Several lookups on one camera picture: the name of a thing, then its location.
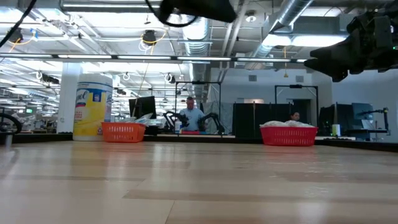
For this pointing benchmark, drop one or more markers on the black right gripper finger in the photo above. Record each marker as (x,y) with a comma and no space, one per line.
(332,51)
(329,68)

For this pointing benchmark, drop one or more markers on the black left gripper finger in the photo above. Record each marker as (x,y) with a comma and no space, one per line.
(205,9)

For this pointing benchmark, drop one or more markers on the bagged white cotton swabs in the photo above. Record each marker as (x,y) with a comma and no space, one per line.
(287,123)

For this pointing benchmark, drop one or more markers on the black background robot arm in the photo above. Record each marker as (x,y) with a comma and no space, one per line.
(174,119)

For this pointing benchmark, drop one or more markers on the wide bright ceiling light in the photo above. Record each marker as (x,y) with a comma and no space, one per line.
(311,40)

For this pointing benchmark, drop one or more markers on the long linear ceiling light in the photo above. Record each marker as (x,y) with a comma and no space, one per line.
(202,58)

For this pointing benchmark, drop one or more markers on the blue-grey computer monitor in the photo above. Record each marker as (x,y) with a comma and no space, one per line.
(362,113)

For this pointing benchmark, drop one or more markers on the person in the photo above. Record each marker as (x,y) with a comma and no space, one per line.
(192,116)
(294,116)

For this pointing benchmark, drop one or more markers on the white cup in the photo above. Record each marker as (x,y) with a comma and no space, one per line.
(336,130)

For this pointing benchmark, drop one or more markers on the red plastic basket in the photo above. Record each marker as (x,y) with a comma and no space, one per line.
(287,137)

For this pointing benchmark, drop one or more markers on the black partition panel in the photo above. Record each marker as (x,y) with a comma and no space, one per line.
(261,118)

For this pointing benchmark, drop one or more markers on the black flat monitor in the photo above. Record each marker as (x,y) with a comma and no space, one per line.
(143,107)

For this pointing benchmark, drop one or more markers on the tan wooden desk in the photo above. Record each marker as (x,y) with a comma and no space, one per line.
(196,136)

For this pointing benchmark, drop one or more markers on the orange plastic basket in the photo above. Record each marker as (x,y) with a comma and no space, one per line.
(122,133)

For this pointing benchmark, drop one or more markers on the wipes canister with yellow label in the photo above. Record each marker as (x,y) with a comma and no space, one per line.
(90,109)

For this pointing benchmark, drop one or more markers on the white building pillar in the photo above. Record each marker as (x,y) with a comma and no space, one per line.
(66,99)

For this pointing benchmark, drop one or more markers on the grey cylindrical stub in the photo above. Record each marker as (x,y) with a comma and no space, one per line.
(8,140)

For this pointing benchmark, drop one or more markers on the silver spiral round duct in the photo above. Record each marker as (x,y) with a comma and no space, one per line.
(196,40)
(289,12)

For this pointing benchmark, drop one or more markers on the black camera rig frame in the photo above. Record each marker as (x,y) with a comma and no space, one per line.
(295,86)
(199,82)

